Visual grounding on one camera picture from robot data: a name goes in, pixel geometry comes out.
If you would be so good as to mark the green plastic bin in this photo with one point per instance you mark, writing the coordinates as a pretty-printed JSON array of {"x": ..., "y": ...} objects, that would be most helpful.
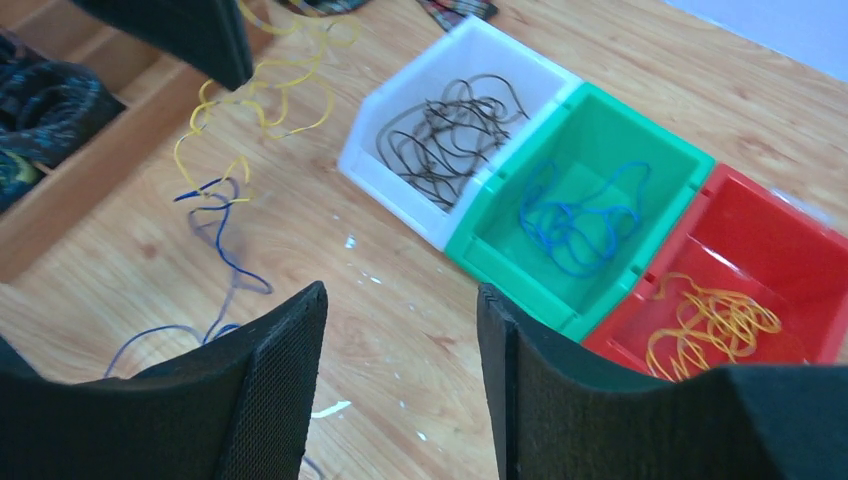
[{"x": 570, "y": 222}]

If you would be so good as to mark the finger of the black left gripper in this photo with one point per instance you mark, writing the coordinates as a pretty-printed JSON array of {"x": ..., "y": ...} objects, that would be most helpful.
[{"x": 209, "y": 35}]

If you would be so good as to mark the wooden compartment tray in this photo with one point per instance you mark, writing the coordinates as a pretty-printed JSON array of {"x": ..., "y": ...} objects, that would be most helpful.
[{"x": 158, "y": 91}]

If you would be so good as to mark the white plastic bin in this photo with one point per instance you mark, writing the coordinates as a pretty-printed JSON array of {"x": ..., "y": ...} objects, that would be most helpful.
[{"x": 425, "y": 142}]

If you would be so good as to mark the red plastic bin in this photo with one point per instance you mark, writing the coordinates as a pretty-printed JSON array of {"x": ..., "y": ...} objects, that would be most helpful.
[{"x": 738, "y": 236}]

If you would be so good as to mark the yellow cable small bundle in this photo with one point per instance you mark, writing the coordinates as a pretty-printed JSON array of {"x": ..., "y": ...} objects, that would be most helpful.
[{"x": 267, "y": 95}]

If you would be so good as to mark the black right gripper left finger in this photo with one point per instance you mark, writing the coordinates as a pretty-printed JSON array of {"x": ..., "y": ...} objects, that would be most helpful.
[{"x": 238, "y": 407}]

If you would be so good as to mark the plaid cloth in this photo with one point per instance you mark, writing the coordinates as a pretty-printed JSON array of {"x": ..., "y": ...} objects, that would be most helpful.
[{"x": 446, "y": 13}]

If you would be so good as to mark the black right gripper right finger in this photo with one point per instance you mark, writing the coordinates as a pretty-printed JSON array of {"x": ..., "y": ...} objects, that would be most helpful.
[{"x": 560, "y": 411}]

